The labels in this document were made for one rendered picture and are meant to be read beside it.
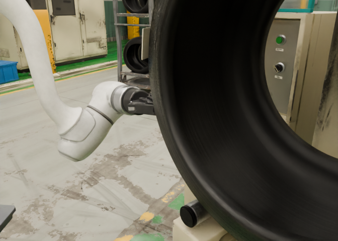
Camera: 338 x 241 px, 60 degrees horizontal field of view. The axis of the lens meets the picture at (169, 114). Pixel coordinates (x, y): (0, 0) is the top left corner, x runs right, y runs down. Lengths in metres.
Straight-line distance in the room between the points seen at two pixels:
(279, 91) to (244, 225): 0.77
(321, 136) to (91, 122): 0.62
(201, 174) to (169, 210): 1.55
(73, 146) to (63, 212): 1.30
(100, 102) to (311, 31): 0.73
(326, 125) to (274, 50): 0.47
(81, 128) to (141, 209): 1.28
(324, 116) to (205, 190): 0.38
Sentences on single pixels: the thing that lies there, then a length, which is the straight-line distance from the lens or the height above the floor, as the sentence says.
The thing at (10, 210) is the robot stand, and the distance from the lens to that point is 1.16.
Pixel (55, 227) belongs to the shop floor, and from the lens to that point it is 2.08.
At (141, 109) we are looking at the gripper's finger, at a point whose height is 1.04.
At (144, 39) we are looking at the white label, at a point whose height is 1.23.
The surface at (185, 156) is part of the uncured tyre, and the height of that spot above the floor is 1.04.
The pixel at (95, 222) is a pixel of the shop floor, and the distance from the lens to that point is 2.04.
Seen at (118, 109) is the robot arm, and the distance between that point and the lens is 0.89.
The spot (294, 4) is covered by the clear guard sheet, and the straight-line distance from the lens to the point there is 1.12.
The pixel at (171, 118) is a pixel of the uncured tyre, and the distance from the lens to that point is 0.54.
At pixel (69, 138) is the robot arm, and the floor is 0.93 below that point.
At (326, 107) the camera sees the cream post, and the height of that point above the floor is 1.07.
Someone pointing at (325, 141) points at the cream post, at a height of 0.99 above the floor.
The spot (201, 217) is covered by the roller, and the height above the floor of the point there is 0.90.
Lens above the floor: 1.30
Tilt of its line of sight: 21 degrees down
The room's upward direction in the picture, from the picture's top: straight up
